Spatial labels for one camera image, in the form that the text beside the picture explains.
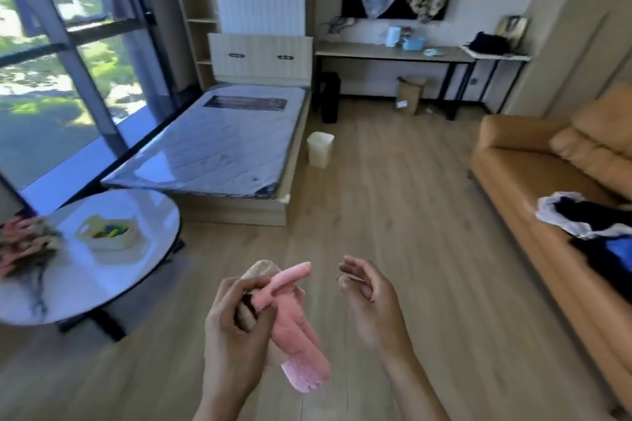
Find person's left hand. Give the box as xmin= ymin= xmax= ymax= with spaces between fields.
xmin=204 ymin=276 xmax=278 ymax=401

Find person's right hand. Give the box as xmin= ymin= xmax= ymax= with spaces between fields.
xmin=338 ymin=256 xmax=414 ymax=362

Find pink fuzzy sock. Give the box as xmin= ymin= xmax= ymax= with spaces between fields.
xmin=251 ymin=262 xmax=332 ymax=394

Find beige fuzzy sock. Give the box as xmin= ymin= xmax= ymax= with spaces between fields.
xmin=235 ymin=259 xmax=283 ymax=368

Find person's right forearm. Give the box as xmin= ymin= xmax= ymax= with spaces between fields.
xmin=383 ymin=346 xmax=451 ymax=421

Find person's left forearm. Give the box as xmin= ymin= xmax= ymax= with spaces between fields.
xmin=192 ymin=384 xmax=258 ymax=421

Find cream waste bin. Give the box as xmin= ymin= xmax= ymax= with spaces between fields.
xmin=306 ymin=132 xmax=335 ymax=170

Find black tall bin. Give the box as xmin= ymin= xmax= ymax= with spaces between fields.
xmin=320 ymin=71 xmax=342 ymax=125

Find beige hexagonal tray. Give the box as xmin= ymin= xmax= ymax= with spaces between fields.
xmin=75 ymin=214 xmax=142 ymax=253

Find round white marble table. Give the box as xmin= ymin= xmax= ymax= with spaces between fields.
xmin=0 ymin=188 xmax=186 ymax=343

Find brown cardboard box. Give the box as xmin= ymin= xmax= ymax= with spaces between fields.
xmin=395 ymin=76 xmax=428 ymax=116

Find colourful small items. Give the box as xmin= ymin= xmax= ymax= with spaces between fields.
xmin=92 ymin=224 xmax=130 ymax=239

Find grey quilted mattress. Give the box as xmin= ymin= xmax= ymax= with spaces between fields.
xmin=102 ymin=84 xmax=308 ymax=200

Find orange leather sofa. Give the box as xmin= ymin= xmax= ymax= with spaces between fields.
xmin=468 ymin=82 xmax=632 ymax=412

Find white garment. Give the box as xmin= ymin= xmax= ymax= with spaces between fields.
xmin=535 ymin=191 xmax=632 ymax=241

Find wooden desk with black legs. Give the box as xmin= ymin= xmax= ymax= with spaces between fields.
xmin=314 ymin=40 xmax=476 ymax=121

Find black garment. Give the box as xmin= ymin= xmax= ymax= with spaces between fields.
xmin=555 ymin=198 xmax=632 ymax=304

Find white side table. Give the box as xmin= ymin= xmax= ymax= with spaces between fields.
xmin=460 ymin=44 xmax=532 ymax=115

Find pink flower bouquet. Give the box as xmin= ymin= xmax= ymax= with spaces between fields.
xmin=0 ymin=214 xmax=64 ymax=279

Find black bag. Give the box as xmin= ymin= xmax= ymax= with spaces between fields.
xmin=467 ymin=31 xmax=512 ymax=56

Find blue garment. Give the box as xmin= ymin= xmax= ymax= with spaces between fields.
xmin=606 ymin=236 xmax=632 ymax=274

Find framed picture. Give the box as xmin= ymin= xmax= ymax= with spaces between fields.
xmin=495 ymin=14 xmax=529 ymax=51

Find grey sheer curtain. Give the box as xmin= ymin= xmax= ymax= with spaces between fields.
xmin=83 ymin=0 xmax=174 ymax=108

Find wooden bed frame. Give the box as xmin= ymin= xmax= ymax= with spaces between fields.
xmin=101 ymin=33 xmax=315 ymax=228

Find black cables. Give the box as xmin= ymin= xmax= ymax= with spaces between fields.
xmin=325 ymin=15 xmax=357 ymax=36

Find dark window frame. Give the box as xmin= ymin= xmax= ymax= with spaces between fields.
xmin=0 ymin=0 xmax=199 ymax=215

